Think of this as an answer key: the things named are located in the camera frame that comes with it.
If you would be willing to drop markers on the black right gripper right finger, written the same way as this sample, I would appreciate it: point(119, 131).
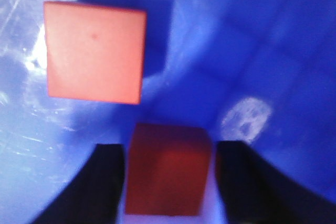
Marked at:
point(253, 191)

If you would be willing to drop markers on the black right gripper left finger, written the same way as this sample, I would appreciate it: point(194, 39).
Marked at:
point(94, 194)

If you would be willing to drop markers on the dark red cube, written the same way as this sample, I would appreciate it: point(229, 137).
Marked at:
point(167, 170)

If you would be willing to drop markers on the bright red cube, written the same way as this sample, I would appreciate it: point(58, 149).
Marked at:
point(94, 52)

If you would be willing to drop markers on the blue bin interior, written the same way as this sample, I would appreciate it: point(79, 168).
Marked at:
point(261, 71)

